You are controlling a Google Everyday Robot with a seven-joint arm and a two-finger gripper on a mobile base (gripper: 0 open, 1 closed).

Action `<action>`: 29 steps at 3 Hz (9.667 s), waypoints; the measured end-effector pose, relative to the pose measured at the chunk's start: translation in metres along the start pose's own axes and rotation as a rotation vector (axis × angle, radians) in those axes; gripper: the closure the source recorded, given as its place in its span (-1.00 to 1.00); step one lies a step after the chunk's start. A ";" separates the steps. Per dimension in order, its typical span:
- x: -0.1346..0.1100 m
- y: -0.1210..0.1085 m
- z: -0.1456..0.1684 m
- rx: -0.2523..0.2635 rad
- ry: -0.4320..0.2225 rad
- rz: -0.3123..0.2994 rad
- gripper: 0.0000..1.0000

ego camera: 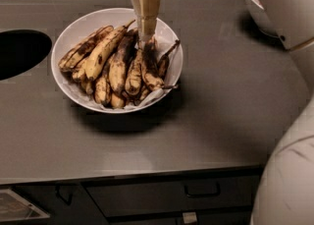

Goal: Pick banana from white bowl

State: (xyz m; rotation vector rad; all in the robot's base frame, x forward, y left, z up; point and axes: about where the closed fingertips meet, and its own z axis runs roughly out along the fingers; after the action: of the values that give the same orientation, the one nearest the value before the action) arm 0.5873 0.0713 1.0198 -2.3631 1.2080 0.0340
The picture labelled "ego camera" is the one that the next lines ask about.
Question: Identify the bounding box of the small banana far right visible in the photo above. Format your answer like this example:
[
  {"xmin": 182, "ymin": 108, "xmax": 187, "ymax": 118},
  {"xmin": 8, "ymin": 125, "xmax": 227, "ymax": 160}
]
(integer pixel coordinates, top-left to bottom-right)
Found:
[{"xmin": 157, "ymin": 39, "xmax": 180, "ymax": 79}]

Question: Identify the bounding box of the small banana bottom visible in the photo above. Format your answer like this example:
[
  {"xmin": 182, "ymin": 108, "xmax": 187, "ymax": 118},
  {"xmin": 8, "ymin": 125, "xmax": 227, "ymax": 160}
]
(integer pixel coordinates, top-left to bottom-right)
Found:
[{"xmin": 111, "ymin": 93, "xmax": 125, "ymax": 109}]

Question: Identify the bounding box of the black cabinet handle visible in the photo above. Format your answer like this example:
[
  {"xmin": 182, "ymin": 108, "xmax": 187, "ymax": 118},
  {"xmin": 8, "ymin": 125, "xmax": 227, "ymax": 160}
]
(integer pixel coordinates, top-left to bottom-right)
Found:
[{"xmin": 55, "ymin": 185, "xmax": 73, "ymax": 206}]

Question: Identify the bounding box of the open dishwasher door corner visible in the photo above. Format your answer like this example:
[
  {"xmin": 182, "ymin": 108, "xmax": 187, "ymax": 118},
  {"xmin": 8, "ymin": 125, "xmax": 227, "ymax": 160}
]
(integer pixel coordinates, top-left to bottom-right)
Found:
[{"xmin": 0, "ymin": 189, "xmax": 50, "ymax": 222}]

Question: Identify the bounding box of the dark brown banana centre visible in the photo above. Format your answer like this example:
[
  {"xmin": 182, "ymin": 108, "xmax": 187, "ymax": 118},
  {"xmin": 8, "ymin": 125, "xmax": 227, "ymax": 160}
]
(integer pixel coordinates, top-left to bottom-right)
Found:
[{"xmin": 109, "ymin": 28, "xmax": 138, "ymax": 96}]

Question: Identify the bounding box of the black drawer handle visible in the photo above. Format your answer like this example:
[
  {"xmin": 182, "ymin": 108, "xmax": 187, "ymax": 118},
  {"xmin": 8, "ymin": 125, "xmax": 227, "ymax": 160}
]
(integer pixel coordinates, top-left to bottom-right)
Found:
[{"xmin": 183, "ymin": 183, "xmax": 221, "ymax": 198}]

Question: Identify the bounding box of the dark spotted banana right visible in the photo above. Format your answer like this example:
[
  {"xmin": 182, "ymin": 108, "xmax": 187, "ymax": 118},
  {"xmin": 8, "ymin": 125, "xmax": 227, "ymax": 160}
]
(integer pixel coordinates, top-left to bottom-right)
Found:
[{"xmin": 141, "ymin": 37, "xmax": 168, "ymax": 91}]

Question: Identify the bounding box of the spotted banana far left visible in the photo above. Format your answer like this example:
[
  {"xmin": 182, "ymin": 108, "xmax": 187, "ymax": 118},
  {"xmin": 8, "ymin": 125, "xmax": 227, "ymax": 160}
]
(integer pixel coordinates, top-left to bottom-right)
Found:
[{"xmin": 58, "ymin": 26, "xmax": 114, "ymax": 72}]

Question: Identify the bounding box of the white ceramic bowl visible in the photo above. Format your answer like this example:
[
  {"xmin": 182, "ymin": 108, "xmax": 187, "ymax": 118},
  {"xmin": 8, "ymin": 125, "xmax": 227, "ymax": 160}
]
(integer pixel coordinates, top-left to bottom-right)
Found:
[{"xmin": 51, "ymin": 8, "xmax": 183, "ymax": 114}]

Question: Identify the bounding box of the spotted banana centre right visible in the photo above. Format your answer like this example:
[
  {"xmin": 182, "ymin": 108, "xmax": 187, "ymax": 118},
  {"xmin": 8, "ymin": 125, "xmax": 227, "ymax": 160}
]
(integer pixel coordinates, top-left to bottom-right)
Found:
[{"xmin": 125, "ymin": 49, "xmax": 142, "ymax": 96}]

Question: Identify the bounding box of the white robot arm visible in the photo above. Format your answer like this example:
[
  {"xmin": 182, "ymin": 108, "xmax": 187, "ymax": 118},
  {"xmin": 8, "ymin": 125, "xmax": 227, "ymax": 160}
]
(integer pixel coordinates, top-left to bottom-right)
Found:
[{"xmin": 249, "ymin": 0, "xmax": 314, "ymax": 225}]

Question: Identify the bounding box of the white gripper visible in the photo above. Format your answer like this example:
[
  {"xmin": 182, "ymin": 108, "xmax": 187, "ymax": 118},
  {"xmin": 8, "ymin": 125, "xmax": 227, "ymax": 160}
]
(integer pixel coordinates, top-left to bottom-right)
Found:
[{"xmin": 131, "ymin": 0, "xmax": 160, "ymax": 41}]

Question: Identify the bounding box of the small banana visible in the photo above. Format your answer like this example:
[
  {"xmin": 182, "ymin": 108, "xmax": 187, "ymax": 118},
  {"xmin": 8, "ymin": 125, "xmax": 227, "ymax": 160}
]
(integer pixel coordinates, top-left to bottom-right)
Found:
[
  {"xmin": 157, "ymin": 39, "xmax": 180, "ymax": 79},
  {"xmin": 111, "ymin": 93, "xmax": 125, "ymax": 109}
]

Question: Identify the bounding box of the yellow spotted banana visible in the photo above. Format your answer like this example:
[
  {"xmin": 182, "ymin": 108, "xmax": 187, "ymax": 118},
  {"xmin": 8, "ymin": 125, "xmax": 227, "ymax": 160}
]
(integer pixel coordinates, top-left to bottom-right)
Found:
[{"xmin": 85, "ymin": 20, "xmax": 134, "ymax": 81}]

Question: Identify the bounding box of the small banana left underneath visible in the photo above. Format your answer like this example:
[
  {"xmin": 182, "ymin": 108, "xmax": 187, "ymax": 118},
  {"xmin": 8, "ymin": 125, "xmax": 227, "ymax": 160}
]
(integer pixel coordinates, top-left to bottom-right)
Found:
[{"xmin": 72, "ymin": 58, "xmax": 86, "ymax": 83}]

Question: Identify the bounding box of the spotted banana lower left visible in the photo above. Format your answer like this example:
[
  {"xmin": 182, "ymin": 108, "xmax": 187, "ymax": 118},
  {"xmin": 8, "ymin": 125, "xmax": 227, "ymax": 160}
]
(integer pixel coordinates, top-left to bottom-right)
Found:
[{"xmin": 94, "ymin": 57, "xmax": 113, "ymax": 106}]

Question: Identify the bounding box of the dark drawer front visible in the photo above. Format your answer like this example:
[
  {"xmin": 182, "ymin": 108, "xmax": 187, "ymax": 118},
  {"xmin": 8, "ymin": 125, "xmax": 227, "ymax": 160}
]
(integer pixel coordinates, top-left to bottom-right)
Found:
[{"xmin": 86, "ymin": 175, "xmax": 259, "ymax": 217}]

